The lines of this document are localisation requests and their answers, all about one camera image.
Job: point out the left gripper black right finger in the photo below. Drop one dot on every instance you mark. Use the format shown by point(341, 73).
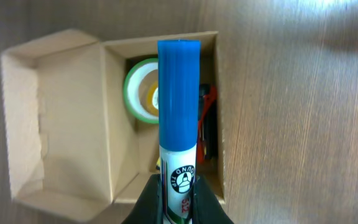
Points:
point(206, 208)

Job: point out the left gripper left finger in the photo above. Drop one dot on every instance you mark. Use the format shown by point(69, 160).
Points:
point(148, 208)

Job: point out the brown cardboard box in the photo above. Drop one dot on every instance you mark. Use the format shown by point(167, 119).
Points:
point(73, 147)

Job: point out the small yellow tape roll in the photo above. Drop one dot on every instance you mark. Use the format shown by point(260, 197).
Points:
point(152, 99)

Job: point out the green tape roll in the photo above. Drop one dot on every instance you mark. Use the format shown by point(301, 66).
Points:
point(136, 84)

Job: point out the orange utility knife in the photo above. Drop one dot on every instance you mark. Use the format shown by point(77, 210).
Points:
point(207, 140)

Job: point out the blue whiteboard marker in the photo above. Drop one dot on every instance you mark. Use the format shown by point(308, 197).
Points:
point(178, 96)

